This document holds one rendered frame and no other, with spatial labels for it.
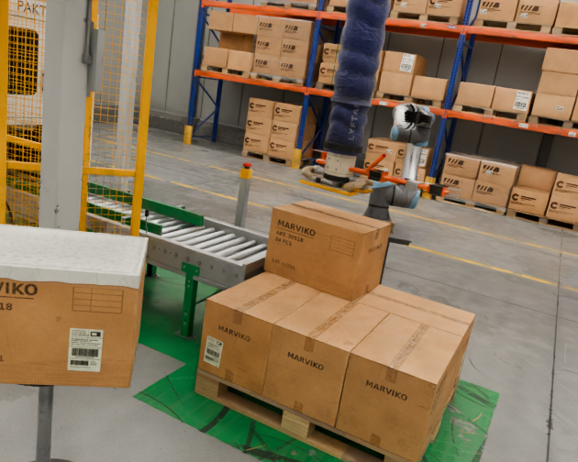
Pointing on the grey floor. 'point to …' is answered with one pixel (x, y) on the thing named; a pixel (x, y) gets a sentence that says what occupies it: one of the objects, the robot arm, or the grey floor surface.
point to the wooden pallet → (292, 420)
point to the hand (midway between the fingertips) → (408, 116)
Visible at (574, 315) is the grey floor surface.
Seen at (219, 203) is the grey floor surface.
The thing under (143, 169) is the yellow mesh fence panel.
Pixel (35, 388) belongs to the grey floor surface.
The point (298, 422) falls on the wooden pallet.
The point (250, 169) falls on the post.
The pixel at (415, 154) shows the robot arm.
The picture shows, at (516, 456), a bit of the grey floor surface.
